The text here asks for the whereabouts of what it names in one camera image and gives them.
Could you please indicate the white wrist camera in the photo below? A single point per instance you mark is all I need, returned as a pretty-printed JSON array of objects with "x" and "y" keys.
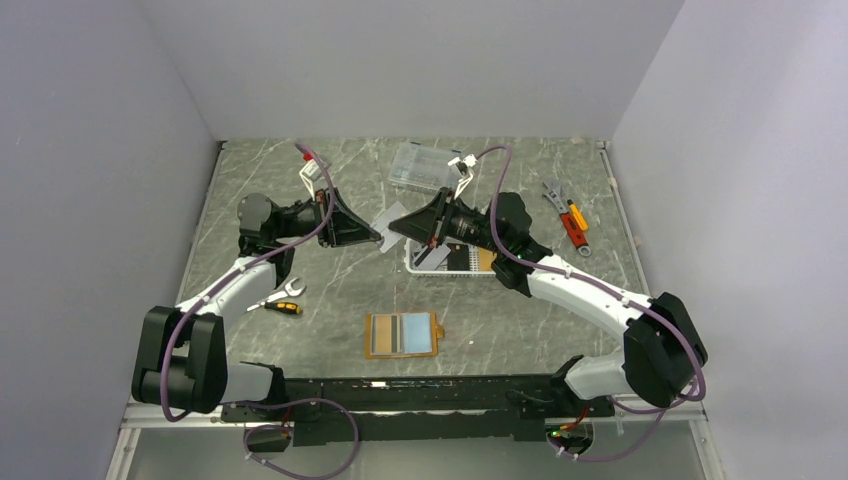
[
  {"x": 465, "y": 167},
  {"x": 311, "y": 174}
]

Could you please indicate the white plastic basket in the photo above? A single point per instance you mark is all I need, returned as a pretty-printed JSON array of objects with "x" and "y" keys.
[{"x": 443, "y": 270}]

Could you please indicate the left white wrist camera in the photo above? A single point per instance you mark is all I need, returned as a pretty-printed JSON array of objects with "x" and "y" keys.
[{"x": 311, "y": 174}]

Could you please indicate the gold striped card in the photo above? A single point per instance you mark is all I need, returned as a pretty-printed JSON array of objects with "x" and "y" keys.
[{"x": 386, "y": 335}]

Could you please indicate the yellow black handled wrench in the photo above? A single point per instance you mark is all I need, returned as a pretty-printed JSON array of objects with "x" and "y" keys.
[{"x": 281, "y": 301}]

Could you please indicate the gold cards stack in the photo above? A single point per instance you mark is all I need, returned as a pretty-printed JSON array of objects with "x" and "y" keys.
[{"x": 486, "y": 259}]

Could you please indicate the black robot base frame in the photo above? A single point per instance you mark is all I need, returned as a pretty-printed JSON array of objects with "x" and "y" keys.
[{"x": 519, "y": 407}]

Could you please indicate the red adjustable wrench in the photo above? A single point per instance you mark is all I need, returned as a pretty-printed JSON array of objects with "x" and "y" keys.
[{"x": 554, "y": 193}]

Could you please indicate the clear plastic organizer box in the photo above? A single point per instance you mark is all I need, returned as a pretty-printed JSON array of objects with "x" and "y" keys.
[{"x": 423, "y": 169}]

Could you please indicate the black VIP cards stack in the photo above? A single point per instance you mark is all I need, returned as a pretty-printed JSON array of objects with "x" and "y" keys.
[{"x": 458, "y": 258}]

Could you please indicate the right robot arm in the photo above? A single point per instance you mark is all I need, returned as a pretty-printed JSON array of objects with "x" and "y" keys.
[{"x": 661, "y": 356}]

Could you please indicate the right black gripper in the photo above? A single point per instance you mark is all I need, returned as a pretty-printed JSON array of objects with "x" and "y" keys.
[{"x": 423, "y": 223}]

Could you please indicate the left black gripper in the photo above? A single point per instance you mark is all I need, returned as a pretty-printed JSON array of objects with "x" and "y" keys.
[{"x": 345, "y": 227}]

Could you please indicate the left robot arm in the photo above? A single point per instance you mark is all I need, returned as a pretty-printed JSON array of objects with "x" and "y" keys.
[{"x": 181, "y": 362}]

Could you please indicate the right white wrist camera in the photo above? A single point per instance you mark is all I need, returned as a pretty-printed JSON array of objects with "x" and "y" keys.
[{"x": 465, "y": 167}]

